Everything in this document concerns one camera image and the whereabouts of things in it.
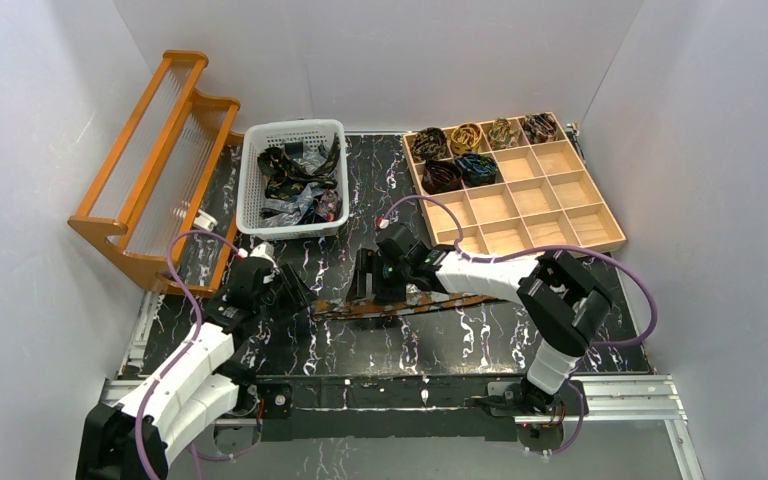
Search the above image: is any orange wooden rack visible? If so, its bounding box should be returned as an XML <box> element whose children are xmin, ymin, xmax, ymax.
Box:
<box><xmin>68</xmin><ymin>50</ymin><xmax>243</xmax><ymax>295</ymax></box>

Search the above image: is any grey blue tie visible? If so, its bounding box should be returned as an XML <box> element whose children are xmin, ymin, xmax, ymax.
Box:
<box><xmin>260</xmin><ymin>150</ymin><xmax>329</xmax><ymax>227</ymax></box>

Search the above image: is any rolled dark red tie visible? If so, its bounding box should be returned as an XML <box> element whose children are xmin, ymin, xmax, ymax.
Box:
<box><xmin>421</xmin><ymin>160</ymin><xmax>463</xmax><ymax>195</ymax></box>

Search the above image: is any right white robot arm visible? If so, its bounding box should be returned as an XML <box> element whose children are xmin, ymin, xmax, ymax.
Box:
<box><xmin>345</xmin><ymin>224</ymin><xmax>613</xmax><ymax>414</ymax></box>

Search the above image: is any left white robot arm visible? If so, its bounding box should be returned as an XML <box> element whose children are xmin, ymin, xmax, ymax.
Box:
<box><xmin>76</xmin><ymin>242</ymin><xmax>315</xmax><ymax>479</ymax></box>

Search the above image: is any rolled yellow tie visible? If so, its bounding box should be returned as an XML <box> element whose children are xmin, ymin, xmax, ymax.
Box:
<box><xmin>450</xmin><ymin>122</ymin><xmax>483</xmax><ymax>156</ymax></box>

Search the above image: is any rolled blue black tie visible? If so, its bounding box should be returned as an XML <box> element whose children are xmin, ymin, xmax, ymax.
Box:
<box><xmin>454</xmin><ymin>152</ymin><xmax>499</xmax><ymax>188</ymax></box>

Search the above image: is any rolled dark brown tie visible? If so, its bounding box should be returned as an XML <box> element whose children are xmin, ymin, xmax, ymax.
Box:
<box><xmin>411</xmin><ymin>127</ymin><xmax>450</xmax><ymax>163</ymax></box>

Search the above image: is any rolled brown multicolour tie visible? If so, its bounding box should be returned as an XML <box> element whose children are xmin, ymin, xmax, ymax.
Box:
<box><xmin>487</xmin><ymin>118</ymin><xmax>518</xmax><ymax>150</ymax></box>

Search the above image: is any orange grey patterned tie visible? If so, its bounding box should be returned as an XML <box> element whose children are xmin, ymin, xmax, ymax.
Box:
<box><xmin>312</xmin><ymin>292</ymin><xmax>496</xmax><ymax>320</ymax></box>

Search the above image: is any white plastic basket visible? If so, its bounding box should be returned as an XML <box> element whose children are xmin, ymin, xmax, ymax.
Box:
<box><xmin>236</xmin><ymin>119</ymin><xmax>349</xmax><ymax>240</ymax></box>

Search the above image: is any dark camouflage tie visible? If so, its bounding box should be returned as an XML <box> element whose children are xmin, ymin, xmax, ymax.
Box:
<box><xmin>257</xmin><ymin>134</ymin><xmax>341</xmax><ymax>200</ymax></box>

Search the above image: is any small white clip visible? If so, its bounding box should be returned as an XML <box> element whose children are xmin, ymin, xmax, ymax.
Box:
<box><xmin>193</xmin><ymin>210</ymin><xmax>218</xmax><ymax>232</ymax></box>

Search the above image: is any rolled dark striped tie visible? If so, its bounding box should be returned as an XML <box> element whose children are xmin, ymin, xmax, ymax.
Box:
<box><xmin>521</xmin><ymin>112</ymin><xmax>558</xmax><ymax>144</ymax></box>

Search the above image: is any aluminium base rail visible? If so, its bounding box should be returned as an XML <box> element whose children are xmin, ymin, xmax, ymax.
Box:
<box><xmin>100</xmin><ymin>374</ymin><xmax>702</xmax><ymax>479</ymax></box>

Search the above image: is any dark red purple tie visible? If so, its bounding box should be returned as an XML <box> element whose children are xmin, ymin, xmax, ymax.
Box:
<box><xmin>313</xmin><ymin>189</ymin><xmax>342</xmax><ymax>223</ymax></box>

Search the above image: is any wooden compartment tray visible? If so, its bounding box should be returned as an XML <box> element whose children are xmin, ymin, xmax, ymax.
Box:
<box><xmin>402</xmin><ymin>112</ymin><xmax>627</xmax><ymax>255</ymax></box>

